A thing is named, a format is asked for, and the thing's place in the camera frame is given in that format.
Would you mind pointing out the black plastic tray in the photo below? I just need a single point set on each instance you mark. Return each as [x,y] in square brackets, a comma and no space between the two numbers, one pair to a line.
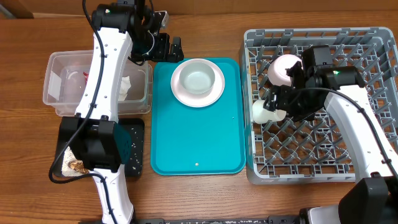
[133,169]

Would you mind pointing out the cream paper cup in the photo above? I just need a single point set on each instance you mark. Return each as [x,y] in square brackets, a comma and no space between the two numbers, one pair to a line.
[261,115]

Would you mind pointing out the large white plate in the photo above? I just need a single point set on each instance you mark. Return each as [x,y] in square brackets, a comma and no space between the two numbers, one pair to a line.
[201,100]

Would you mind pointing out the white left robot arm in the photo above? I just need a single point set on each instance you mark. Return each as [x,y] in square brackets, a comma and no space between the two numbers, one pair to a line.
[123,31]

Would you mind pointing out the grey dishwasher rack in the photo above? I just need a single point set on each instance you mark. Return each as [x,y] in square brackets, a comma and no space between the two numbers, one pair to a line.
[288,152]

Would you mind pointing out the spilled white rice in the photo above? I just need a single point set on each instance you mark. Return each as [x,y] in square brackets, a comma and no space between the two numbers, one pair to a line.
[67,157]

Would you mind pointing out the brown food scrap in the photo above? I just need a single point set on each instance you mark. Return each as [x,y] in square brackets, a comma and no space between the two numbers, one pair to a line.
[78,167]

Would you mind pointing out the red snack wrapper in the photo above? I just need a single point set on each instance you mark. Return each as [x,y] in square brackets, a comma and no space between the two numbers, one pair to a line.
[86,76]

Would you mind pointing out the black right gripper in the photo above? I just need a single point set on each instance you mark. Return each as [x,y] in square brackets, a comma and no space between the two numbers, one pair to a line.
[280,96]

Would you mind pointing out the white napkin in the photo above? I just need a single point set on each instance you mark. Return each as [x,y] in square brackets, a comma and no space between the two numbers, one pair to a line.
[124,88]

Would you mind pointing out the small white bowl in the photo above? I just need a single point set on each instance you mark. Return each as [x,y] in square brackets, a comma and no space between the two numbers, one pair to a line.
[277,71]

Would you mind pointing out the teal plastic tray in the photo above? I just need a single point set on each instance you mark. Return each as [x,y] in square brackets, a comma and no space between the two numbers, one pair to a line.
[197,141]

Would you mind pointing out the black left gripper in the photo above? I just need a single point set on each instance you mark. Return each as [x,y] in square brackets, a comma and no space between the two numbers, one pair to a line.
[163,54]

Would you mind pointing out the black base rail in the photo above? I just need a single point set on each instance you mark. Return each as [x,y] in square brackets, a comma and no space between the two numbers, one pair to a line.
[273,219]

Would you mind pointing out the clear plastic bin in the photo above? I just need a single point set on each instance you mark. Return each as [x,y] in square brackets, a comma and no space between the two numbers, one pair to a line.
[64,83]

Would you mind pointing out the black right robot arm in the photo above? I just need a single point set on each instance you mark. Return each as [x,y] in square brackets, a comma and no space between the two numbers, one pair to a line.
[317,83]

